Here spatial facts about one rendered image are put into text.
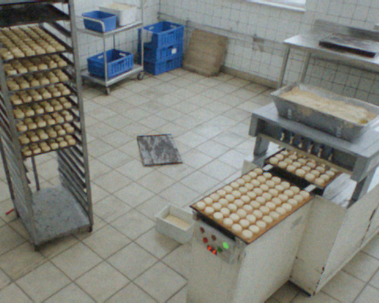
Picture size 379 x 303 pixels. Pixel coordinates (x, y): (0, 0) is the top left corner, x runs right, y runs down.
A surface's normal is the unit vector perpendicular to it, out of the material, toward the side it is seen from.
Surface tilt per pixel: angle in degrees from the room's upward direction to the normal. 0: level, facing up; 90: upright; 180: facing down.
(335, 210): 90
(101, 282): 0
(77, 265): 0
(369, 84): 90
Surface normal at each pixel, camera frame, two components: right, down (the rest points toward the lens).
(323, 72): -0.70, 0.42
